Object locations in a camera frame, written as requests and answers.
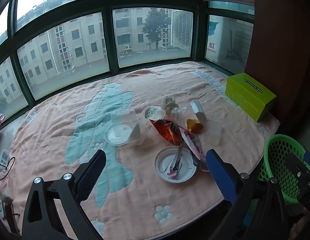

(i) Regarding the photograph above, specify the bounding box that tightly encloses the silver foil stick wrapper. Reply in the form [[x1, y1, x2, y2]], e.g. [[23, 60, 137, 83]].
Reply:
[[167, 145, 185, 178]]

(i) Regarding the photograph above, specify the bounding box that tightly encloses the pink printed blanket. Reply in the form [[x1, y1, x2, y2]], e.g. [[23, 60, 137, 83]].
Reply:
[[0, 61, 280, 240]]

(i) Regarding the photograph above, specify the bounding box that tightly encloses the tree outside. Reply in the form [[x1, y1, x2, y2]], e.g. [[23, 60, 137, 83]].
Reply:
[[142, 8, 172, 50]]

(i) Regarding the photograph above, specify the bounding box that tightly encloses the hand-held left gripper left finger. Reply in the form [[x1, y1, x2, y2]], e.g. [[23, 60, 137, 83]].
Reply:
[[21, 149, 107, 240]]

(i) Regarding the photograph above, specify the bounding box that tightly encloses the white round plastic lid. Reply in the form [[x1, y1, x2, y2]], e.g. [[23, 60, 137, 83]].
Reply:
[[154, 146, 197, 183]]

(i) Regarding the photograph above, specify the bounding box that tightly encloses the paper ball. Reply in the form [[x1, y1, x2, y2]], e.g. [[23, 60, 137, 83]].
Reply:
[[161, 96, 178, 110]]

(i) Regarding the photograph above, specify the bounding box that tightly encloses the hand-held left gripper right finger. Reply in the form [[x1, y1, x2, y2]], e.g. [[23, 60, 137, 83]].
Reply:
[[206, 149, 289, 240]]

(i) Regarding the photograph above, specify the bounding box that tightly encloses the brown wooden cabinet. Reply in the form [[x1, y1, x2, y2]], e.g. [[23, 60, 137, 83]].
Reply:
[[245, 0, 310, 130]]

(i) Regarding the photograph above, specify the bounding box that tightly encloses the clear round plastic lid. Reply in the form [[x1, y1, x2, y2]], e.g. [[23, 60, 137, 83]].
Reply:
[[104, 123, 135, 146]]

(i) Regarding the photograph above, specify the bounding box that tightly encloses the green cardboard box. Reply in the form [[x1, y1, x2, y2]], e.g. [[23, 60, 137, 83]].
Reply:
[[225, 72, 277, 122]]

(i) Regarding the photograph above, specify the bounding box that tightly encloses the black cable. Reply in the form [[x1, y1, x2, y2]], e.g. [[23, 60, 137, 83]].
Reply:
[[0, 156, 17, 182]]

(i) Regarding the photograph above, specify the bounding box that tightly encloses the white power strip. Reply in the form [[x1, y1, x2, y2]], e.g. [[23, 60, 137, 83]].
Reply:
[[0, 149, 11, 167]]

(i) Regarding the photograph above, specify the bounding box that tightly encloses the red snack bag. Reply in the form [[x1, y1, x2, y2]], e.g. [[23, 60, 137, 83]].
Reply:
[[149, 118, 184, 147]]

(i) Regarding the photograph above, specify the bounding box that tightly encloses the white louvered panel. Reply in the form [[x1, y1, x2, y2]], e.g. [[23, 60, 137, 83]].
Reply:
[[171, 9, 193, 48]]

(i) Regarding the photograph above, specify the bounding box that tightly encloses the pudding cup with label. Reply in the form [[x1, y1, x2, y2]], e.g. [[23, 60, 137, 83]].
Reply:
[[142, 106, 166, 120]]

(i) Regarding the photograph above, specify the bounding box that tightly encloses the green perforated plastic basket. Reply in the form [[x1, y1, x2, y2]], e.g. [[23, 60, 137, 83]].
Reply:
[[257, 134, 310, 204]]

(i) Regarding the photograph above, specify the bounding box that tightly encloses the clear rectangular plastic lid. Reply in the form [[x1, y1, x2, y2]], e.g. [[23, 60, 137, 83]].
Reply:
[[204, 119, 223, 146]]

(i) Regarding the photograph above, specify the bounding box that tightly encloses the pink plastic wrapper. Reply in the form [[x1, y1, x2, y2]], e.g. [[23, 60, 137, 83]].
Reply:
[[181, 129, 208, 172]]

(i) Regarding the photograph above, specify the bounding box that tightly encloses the clear plastic box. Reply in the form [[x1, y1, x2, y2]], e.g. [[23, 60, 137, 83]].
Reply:
[[110, 109, 139, 126]]

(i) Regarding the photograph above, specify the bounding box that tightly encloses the orange cake piece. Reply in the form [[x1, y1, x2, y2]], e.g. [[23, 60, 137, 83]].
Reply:
[[186, 118, 204, 134]]

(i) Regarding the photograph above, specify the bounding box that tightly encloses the beige apartment building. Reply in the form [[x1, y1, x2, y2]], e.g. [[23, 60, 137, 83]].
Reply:
[[0, 12, 107, 105]]

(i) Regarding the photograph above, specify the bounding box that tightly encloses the dark green window frame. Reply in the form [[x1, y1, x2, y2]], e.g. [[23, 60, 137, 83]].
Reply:
[[0, 0, 255, 130]]

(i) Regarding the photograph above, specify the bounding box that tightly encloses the clear plastic cup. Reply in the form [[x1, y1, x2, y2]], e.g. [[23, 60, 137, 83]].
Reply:
[[171, 107, 188, 120]]

